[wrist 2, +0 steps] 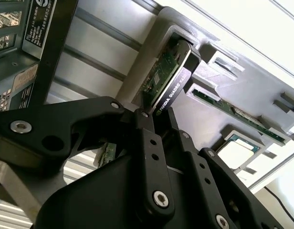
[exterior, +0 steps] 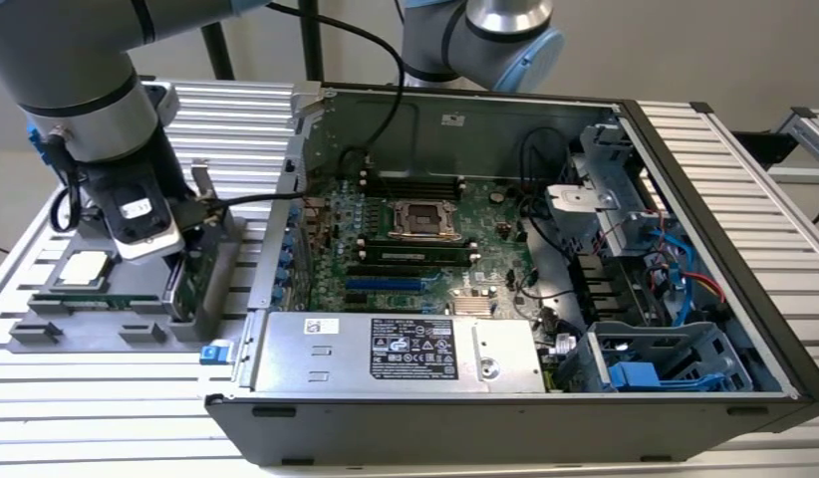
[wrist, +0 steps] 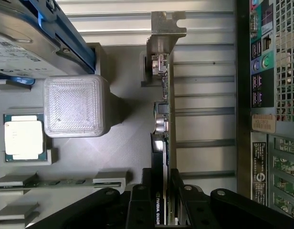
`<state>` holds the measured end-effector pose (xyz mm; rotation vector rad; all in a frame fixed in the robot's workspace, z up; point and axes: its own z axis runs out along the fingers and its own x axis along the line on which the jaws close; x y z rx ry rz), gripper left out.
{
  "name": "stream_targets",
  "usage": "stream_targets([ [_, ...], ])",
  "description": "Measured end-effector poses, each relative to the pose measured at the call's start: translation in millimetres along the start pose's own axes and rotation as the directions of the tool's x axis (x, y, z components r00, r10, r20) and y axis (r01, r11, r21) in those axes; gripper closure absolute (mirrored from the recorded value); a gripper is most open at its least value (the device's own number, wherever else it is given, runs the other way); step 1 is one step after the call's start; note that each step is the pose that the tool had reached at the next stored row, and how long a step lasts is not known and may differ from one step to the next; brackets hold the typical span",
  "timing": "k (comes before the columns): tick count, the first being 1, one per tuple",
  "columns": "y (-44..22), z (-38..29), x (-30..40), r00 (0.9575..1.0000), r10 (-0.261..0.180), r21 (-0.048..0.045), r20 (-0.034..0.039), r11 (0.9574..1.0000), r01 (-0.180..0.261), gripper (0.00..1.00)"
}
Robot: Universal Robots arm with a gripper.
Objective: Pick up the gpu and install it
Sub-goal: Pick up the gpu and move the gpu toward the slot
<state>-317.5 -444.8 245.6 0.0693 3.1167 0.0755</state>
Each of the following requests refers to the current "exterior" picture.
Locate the Nvidia Quadro graphics card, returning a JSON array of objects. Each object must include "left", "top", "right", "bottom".
[{"left": 166, "top": 157, "right": 237, "bottom": 321}]

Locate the hard disk in blue carrier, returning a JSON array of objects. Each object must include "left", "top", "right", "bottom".
[{"left": 24, "top": 123, "right": 56, "bottom": 168}]

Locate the silver CPU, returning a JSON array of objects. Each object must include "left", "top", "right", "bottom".
[{"left": 54, "top": 250, "right": 114, "bottom": 289}]

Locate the black stand pole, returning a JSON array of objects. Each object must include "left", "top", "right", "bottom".
[
  {"left": 298, "top": 0, "right": 328, "bottom": 84},
  {"left": 197, "top": 22, "right": 238, "bottom": 82}
]

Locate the green RAM stick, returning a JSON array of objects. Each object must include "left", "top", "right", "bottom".
[{"left": 34, "top": 294, "right": 163, "bottom": 307}]

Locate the grey parts rack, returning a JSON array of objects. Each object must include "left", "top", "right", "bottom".
[{"left": 8, "top": 198, "right": 266, "bottom": 356}]

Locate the CPU socket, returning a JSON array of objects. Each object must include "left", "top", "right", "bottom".
[{"left": 381, "top": 198, "right": 461, "bottom": 239}]

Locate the blue case latch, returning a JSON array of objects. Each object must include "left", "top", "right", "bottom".
[{"left": 201, "top": 338, "right": 242, "bottom": 367}]

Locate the long black expansion slot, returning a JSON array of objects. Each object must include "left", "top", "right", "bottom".
[{"left": 348, "top": 263, "right": 429, "bottom": 279}]

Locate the blue expansion slot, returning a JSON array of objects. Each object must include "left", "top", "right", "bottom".
[{"left": 346, "top": 278, "right": 429, "bottom": 296}]

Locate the dark RAM stick white label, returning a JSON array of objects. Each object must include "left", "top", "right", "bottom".
[{"left": 361, "top": 247, "right": 476, "bottom": 265}]

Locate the silver power supply unit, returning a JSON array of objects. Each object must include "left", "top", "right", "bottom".
[{"left": 249, "top": 311, "right": 552, "bottom": 395}]

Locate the green motherboard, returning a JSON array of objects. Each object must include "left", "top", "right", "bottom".
[{"left": 306, "top": 176, "right": 552, "bottom": 321}]

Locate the silver chipset heat sink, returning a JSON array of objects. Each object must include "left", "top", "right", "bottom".
[{"left": 450, "top": 296, "right": 499, "bottom": 319}]

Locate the silver metal drive cage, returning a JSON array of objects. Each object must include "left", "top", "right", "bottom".
[{"left": 545, "top": 122, "right": 675, "bottom": 258}]

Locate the grey open PC case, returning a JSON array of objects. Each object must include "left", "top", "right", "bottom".
[{"left": 205, "top": 82, "right": 819, "bottom": 468}]

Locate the grey plastic disk bay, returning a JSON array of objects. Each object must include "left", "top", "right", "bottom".
[{"left": 556, "top": 321, "right": 762, "bottom": 395}]

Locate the blue plastic drive carrier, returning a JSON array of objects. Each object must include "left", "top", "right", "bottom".
[{"left": 607, "top": 360, "right": 735, "bottom": 395}]

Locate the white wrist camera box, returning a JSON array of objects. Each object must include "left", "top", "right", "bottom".
[{"left": 110, "top": 182, "right": 186, "bottom": 263}]

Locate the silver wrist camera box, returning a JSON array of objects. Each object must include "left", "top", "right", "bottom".
[{"left": 139, "top": 82, "right": 181, "bottom": 128}]

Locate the blue wire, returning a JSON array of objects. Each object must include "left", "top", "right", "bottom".
[{"left": 648, "top": 226, "right": 698, "bottom": 303}]

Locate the red wire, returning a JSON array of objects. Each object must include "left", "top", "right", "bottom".
[{"left": 686, "top": 271, "right": 728, "bottom": 304}]

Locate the aluminium frame table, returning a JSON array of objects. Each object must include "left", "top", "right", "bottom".
[{"left": 727, "top": 106, "right": 819, "bottom": 230}]

